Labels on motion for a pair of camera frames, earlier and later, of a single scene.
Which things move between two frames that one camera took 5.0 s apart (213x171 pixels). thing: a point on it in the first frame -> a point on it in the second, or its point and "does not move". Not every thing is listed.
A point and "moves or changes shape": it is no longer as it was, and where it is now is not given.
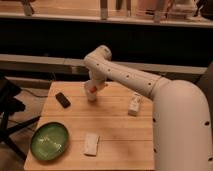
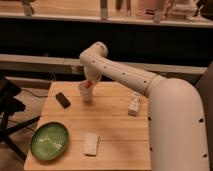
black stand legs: (9, 104) does not move
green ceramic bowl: (49, 141) does not move
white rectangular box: (134, 103) does not move
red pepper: (94, 89) moves or changes shape
